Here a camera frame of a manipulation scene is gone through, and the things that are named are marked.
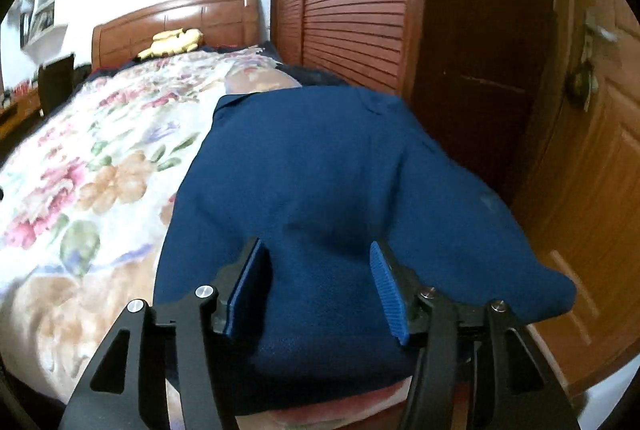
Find wooden desk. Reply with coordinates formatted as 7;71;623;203
0;83;44;152

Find floral blanket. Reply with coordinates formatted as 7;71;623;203
0;48;307;430

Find hanging keys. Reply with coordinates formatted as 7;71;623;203
566;60;600;112

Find wooden bed headboard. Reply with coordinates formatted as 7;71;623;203
92;0;264;72

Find dark brown chair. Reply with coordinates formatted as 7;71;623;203
37;53;91;119

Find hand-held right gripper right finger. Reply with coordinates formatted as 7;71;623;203
369;240;581;430

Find yellow plush toy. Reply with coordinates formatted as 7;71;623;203
136;28;204;62

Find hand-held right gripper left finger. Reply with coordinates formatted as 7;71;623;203
59;236;273;430

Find wooden door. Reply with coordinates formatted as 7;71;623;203
510;0;640;392

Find metal door handle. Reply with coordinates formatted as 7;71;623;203
582;10;622;62

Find navy blue suit jacket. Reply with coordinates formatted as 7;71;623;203
152;85;579;417

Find white wall shelf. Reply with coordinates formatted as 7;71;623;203
19;0;74;52

